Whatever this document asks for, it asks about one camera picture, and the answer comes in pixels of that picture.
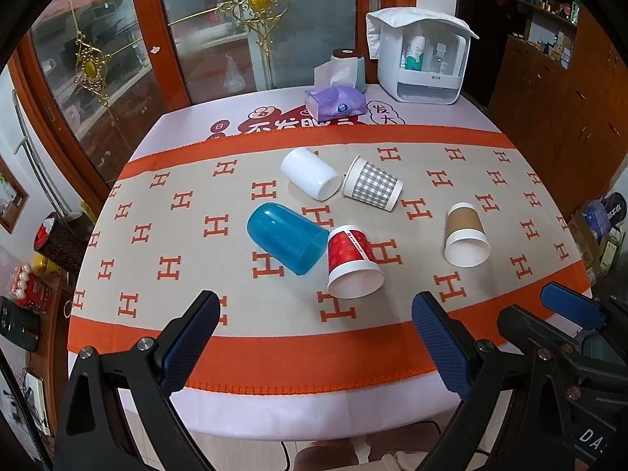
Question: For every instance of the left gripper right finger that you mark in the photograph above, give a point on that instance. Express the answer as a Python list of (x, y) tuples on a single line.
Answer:
[(534, 434)]

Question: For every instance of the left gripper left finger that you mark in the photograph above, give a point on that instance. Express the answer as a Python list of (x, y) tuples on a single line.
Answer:
[(93, 431)]

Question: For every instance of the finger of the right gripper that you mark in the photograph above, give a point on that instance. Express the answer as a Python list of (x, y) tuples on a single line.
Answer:
[(572, 306), (532, 335)]

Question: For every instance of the red paper cup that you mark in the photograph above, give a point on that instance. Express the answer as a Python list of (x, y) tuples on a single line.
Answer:
[(352, 269)]

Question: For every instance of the brown sleeve paper cup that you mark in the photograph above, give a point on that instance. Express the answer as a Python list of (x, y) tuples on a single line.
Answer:
[(466, 244)]

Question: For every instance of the grey checkered paper cup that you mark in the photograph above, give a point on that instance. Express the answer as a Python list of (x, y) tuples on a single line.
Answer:
[(366, 183)]

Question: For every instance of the blue plastic cup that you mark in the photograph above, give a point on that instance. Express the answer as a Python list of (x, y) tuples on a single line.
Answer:
[(293, 240)]

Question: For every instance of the white plastic cup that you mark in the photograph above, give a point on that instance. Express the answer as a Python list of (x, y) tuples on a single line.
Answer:
[(311, 174)]

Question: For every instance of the cardboard box with items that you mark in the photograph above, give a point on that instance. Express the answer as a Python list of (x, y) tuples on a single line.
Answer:
[(599, 228)]

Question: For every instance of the pale printed tablecloth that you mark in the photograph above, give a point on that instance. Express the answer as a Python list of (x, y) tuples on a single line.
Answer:
[(312, 415)]

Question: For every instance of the red dotted gift box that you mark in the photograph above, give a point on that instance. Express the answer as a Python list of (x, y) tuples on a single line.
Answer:
[(64, 240)]

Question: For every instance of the orange beige H-pattern cloth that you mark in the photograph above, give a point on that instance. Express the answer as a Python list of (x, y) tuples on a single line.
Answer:
[(175, 224)]

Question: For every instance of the dark wooden shelf cabinet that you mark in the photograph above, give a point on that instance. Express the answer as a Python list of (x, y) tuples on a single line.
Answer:
[(561, 98)]

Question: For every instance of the white countertop sterilizer box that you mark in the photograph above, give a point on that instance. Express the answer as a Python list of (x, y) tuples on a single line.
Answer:
[(421, 55)]

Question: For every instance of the purple tissue pack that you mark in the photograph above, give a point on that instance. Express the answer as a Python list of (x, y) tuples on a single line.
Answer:
[(333, 95)]

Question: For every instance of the wooden glass sliding door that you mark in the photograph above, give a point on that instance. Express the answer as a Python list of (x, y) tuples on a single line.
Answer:
[(90, 78)]

